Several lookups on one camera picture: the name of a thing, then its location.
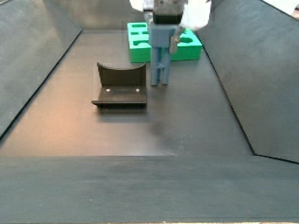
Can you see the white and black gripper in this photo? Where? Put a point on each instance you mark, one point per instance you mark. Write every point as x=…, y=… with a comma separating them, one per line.
x=185, y=13

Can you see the blue three prong peg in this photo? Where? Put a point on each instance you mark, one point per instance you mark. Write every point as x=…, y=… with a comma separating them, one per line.
x=161, y=36

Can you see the green shape sorting board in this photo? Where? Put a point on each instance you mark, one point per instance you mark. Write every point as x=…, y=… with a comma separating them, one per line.
x=188, y=47

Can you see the dark curved holder block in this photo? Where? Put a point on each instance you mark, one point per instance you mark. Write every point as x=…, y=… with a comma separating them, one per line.
x=121, y=86

